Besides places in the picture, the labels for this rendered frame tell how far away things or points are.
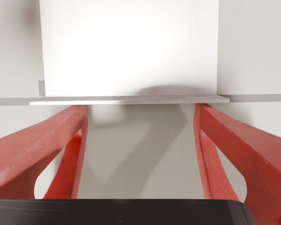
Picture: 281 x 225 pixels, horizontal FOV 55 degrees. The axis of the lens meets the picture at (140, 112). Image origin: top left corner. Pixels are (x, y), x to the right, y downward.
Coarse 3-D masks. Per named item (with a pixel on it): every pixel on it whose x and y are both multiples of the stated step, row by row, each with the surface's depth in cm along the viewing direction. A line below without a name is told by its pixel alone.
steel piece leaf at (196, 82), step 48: (48, 0) 13; (96, 0) 13; (144, 0) 13; (192, 0) 13; (48, 48) 13; (96, 48) 13; (144, 48) 13; (192, 48) 13; (48, 96) 13; (96, 96) 13; (144, 96) 13; (192, 96) 12
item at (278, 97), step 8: (224, 96) 14; (232, 96) 14; (240, 96) 14; (248, 96) 14; (256, 96) 14; (264, 96) 14; (272, 96) 14; (280, 96) 14; (0, 104) 14; (8, 104) 14; (16, 104) 14; (24, 104) 14
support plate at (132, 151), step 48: (0, 0) 13; (240, 0) 13; (0, 48) 13; (240, 48) 13; (0, 96) 14; (96, 144) 14; (144, 144) 14; (192, 144) 14; (96, 192) 14; (144, 192) 14; (192, 192) 14; (240, 192) 14
